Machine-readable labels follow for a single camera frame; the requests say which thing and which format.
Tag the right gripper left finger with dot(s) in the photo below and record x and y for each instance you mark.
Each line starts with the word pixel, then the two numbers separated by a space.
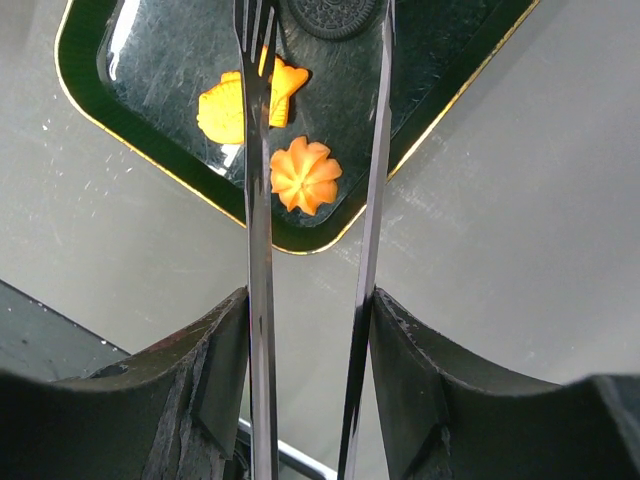
pixel 170 411

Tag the orange fish shaped cookie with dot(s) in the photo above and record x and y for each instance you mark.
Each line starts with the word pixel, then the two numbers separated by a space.
pixel 220 113

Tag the black rectangular tray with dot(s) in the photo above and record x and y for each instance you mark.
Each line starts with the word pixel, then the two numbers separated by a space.
pixel 137 68

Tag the black serving tongs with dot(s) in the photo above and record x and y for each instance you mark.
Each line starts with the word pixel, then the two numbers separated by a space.
pixel 255 25

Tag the black sandwich cookie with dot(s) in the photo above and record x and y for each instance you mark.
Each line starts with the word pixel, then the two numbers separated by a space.
pixel 333 20

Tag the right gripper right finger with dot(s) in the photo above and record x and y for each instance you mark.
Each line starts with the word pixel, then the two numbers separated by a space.
pixel 448 413

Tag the orange flower cookie bottom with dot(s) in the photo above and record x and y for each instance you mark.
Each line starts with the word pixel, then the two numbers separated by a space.
pixel 304 176

